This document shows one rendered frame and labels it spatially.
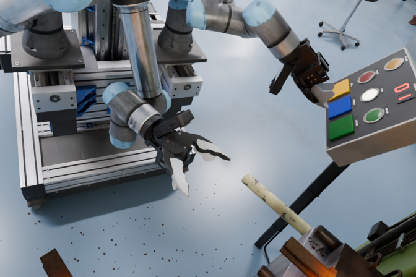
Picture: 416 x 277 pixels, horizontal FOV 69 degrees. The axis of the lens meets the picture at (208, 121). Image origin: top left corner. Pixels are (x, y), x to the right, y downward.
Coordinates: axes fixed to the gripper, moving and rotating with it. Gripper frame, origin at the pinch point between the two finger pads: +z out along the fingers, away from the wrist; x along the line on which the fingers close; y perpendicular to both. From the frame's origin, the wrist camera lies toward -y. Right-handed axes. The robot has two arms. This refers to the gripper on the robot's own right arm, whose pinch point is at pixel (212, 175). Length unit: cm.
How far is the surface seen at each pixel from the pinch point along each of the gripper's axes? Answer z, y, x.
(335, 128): 13.8, 0.1, -43.6
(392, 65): 15, -16, -65
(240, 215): 5, 100, -64
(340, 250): 30.7, 2.3, -9.9
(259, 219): 15, 100, -70
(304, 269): 26.0, 1.1, 1.0
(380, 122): 21.4, -10.0, -43.1
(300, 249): 23.1, -1.3, -0.2
